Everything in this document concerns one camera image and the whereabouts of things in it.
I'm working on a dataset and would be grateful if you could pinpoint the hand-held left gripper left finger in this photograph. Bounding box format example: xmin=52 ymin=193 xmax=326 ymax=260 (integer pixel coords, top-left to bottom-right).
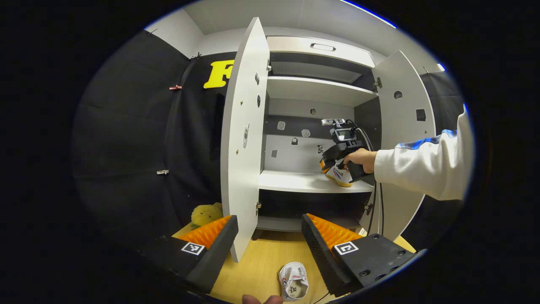
xmin=140 ymin=215 xmax=239 ymax=295

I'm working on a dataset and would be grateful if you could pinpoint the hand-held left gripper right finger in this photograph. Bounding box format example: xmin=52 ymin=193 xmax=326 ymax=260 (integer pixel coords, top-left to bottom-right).
xmin=301 ymin=213 xmax=418 ymax=297

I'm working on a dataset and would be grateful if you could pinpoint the white shoe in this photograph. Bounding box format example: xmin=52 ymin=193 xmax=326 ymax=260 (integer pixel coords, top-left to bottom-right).
xmin=325 ymin=164 xmax=354 ymax=187
xmin=278 ymin=262 xmax=309 ymax=301

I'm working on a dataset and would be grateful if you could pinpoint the white shoe cabinet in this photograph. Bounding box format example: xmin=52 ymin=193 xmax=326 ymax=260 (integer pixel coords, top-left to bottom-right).
xmin=220 ymin=17 xmax=436 ymax=263

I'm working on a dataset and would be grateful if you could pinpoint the white cabinet door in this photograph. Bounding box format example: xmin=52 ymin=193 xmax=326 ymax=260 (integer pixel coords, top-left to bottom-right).
xmin=220 ymin=17 xmax=270 ymax=263
xmin=361 ymin=50 xmax=436 ymax=241

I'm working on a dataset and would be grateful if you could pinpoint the white cabinet shelf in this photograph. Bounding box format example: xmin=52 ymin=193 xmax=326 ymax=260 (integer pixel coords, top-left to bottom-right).
xmin=267 ymin=76 xmax=378 ymax=107
xmin=258 ymin=170 xmax=374 ymax=194

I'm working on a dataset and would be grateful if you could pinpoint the beige cabinet drawer front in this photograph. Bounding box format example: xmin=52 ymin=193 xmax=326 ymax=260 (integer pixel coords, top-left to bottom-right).
xmin=267 ymin=36 xmax=376 ymax=69

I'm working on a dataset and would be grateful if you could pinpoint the yellow plush toy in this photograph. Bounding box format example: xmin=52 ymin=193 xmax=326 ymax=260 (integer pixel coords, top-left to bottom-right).
xmin=191 ymin=204 xmax=223 ymax=229

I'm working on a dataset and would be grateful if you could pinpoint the long ceiling light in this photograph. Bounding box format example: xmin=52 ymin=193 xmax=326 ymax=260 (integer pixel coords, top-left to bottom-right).
xmin=342 ymin=0 xmax=397 ymax=28

